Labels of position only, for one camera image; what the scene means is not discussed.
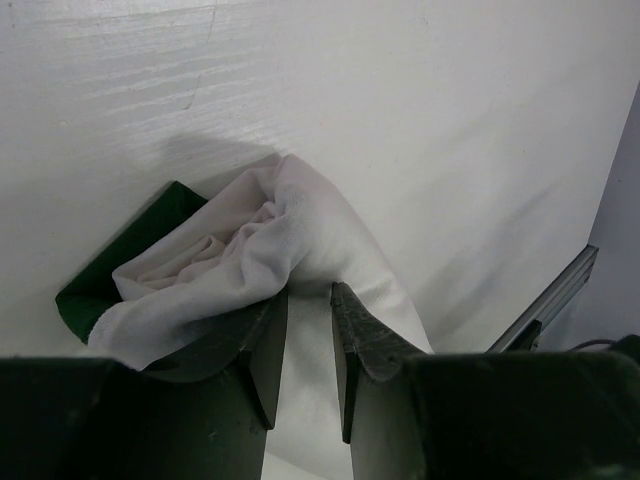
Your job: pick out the white and green t-shirt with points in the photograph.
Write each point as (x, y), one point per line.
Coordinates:
(279, 225)

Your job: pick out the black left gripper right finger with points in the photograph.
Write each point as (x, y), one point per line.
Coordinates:
(385, 407)

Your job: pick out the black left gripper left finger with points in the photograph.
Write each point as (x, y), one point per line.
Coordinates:
(202, 412)

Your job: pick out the aluminium mounting rail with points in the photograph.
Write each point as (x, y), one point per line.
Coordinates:
(525, 332)

